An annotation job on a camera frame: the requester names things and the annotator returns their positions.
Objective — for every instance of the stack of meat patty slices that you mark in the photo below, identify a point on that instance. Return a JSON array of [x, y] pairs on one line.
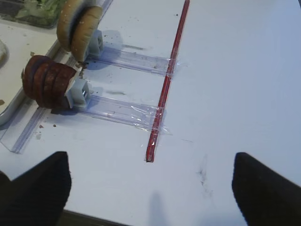
[[46, 81]]

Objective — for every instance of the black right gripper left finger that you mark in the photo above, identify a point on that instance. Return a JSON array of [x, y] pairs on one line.
[[37, 197]]

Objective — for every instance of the clear long rail right of tray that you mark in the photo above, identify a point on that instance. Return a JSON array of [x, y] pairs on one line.
[[26, 116]]

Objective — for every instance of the white pusher block at bun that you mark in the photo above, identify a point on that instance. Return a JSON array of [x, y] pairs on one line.
[[96, 43]]

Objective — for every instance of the white pusher block at patties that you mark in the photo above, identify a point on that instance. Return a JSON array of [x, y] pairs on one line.
[[77, 92]]

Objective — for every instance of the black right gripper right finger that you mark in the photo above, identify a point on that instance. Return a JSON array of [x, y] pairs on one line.
[[264, 197]]

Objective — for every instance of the red strip taped on table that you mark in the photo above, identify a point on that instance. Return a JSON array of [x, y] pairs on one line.
[[150, 151]]

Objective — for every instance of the clear plastic salad container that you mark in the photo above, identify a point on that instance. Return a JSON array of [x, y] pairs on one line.
[[10, 8]]

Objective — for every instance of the sesame bun top half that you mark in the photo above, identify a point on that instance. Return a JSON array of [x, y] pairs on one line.
[[70, 12]]

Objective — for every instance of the clear rail under patties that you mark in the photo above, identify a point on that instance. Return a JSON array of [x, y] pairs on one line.
[[137, 115]]

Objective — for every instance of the bun bottom half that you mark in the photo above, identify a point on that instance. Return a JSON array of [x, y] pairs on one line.
[[83, 32]]

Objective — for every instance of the green lettuce leaves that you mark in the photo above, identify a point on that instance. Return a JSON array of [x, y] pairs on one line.
[[42, 13]]

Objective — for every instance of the clear rail under bun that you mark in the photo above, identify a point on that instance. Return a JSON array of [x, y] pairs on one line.
[[135, 61]]

